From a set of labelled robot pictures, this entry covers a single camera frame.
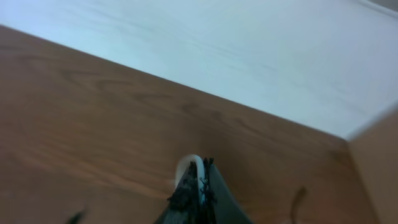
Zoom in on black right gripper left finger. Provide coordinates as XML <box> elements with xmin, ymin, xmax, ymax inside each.
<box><xmin>154</xmin><ymin>162</ymin><xmax>201</xmax><ymax>224</ymax></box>

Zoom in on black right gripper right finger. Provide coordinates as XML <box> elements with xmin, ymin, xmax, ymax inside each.
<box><xmin>203</xmin><ymin>158</ymin><xmax>253</xmax><ymax>224</ymax></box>

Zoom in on white charging cable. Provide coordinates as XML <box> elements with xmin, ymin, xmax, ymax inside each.
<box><xmin>174</xmin><ymin>154</ymin><xmax>206</xmax><ymax>203</ymax></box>

